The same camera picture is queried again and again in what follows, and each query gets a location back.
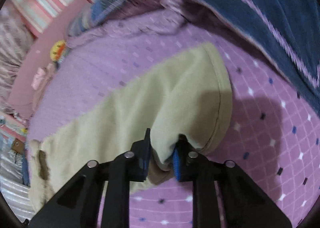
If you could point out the yellow duck plush toy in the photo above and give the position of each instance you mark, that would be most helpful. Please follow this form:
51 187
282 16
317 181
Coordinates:
57 50

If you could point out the brown cardboard storage box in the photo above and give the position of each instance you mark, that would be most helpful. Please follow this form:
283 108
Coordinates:
18 146

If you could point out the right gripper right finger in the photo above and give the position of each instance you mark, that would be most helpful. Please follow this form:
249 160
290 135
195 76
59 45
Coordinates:
223 194

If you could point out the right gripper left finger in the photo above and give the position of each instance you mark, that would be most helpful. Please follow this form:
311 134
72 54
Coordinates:
98 192

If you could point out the pink padded headboard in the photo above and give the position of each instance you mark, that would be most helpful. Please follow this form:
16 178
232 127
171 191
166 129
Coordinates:
21 96

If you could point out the silver striped curtain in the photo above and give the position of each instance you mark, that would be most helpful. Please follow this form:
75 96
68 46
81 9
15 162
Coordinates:
12 187

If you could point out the purple dotted bed sheet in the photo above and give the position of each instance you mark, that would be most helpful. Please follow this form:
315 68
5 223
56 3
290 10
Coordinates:
273 134

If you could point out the beige puffer jacket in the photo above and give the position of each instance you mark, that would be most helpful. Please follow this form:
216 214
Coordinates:
189 94

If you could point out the patchwork purple blue quilt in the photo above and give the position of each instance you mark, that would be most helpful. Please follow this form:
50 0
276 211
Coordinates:
285 31

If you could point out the pink patterned curtain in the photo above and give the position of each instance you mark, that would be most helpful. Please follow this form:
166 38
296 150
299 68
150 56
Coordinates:
16 41

